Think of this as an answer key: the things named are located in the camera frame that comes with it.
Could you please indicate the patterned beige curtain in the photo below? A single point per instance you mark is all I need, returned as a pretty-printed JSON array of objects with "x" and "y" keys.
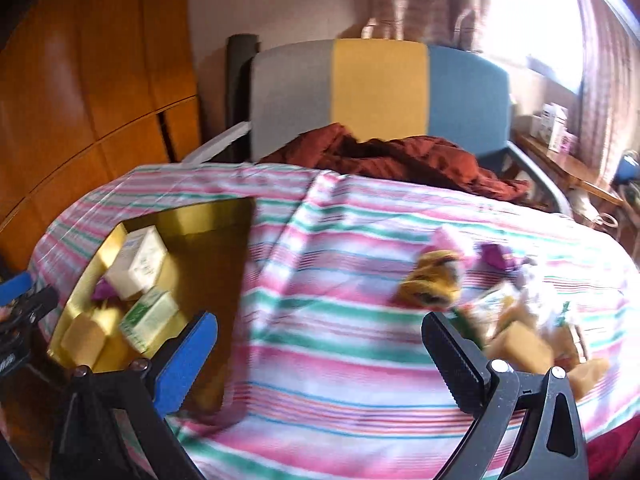
[
  {"x": 425, "y": 0},
  {"x": 605, "y": 60}
]

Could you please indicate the orange cake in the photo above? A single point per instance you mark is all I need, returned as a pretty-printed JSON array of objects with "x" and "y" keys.
[
  {"x": 590, "y": 377},
  {"x": 520, "y": 347}
]

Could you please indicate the blue office chair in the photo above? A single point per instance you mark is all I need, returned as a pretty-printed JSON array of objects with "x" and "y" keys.
[{"x": 629, "y": 167}]

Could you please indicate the small purple snack packet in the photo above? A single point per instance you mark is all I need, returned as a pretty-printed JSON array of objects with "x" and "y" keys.
[{"x": 102, "y": 290}]

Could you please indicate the gold tray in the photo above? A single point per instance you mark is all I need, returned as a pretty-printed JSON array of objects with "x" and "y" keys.
[{"x": 215, "y": 270}]

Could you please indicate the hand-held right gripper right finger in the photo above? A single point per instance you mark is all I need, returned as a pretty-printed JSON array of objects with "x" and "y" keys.
[{"x": 452, "y": 355}]

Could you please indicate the pink cardboard box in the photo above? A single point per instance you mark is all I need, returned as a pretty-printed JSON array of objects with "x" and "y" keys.
[{"x": 569, "y": 142}]

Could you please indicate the wooden side table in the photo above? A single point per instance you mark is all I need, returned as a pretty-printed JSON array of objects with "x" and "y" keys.
[{"x": 565, "y": 165}]

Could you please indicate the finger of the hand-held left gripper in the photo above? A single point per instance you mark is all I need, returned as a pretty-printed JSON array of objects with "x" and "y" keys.
[{"x": 17, "y": 285}]

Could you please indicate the yellow sponge cake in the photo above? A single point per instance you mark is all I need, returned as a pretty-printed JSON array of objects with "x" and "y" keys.
[
  {"x": 112, "y": 322},
  {"x": 82, "y": 340}
]

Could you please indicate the white plastic bag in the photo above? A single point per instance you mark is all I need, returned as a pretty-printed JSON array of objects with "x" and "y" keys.
[{"x": 587, "y": 210}]

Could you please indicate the yellow brown plush item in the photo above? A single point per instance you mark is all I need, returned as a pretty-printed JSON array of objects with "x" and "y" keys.
[{"x": 432, "y": 280}]

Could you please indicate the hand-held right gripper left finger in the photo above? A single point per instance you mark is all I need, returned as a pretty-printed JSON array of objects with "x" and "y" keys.
[{"x": 185, "y": 360}]

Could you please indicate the striped pink green blanket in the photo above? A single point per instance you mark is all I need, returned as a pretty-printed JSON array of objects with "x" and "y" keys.
[{"x": 325, "y": 335}]

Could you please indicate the wooden wardrobe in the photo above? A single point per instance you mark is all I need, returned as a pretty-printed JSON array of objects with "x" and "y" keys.
[{"x": 75, "y": 85}]

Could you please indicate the green and white carton box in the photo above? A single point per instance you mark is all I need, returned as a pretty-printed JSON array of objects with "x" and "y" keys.
[{"x": 150, "y": 317}]

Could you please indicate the white cardboard box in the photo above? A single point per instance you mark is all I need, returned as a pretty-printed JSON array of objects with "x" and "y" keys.
[{"x": 552, "y": 125}]

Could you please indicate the grey yellow blue chair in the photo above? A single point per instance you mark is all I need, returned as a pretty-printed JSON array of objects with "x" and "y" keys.
[{"x": 380, "y": 85}]

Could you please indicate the rust red jacket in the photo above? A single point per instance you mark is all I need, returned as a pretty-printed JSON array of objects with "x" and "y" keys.
[{"x": 400, "y": 160}]

